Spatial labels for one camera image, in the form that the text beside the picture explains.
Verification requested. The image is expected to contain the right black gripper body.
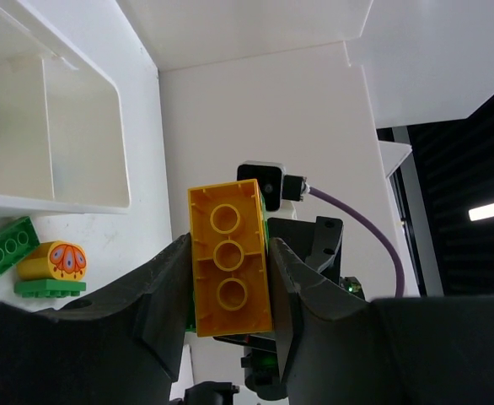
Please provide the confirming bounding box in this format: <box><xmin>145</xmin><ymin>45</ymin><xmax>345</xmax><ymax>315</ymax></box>
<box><xmin>212</xmin><ymin>215</ymin><xmax>366</xmax><ymax>400</ymax></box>

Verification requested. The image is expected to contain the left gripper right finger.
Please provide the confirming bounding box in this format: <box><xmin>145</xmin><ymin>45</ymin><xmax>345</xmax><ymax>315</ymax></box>
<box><xmin>269</xmin><ymin>238</ymin><xmax>494</xmax><ymax>404</ymax></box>

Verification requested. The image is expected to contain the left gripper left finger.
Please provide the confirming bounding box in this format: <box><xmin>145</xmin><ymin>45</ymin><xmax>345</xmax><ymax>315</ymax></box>
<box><xmin>0</xmin><ymin>235</ymin><xmax>192</xmax><ymax>404</ymax></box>

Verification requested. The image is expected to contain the orange flower green lego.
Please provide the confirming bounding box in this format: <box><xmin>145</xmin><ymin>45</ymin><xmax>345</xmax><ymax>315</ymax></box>
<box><xmin>14</xmin><ymin>240</ymin><xmax>88</xmax><ymax>299</ymax></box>

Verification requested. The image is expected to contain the green yellow lego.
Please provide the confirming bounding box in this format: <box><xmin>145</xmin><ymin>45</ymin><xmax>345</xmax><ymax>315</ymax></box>
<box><xmin>188</xmin><ymin>179</ymin><xmax>273</xmax><ymax>338</ymax></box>

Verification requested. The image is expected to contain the green long lego brick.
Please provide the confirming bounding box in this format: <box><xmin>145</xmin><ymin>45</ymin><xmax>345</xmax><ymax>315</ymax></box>
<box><xmin>0</xmin><ymin>216</ymin><xmax>40</xmax><ymax>277</ymax></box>

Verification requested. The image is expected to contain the white three-compartment bin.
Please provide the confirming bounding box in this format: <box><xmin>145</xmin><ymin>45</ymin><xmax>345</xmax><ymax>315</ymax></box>
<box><xmin>0</xmin><ymin>1</ymin><xmax>131</xmax><ymax>218</ymax></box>

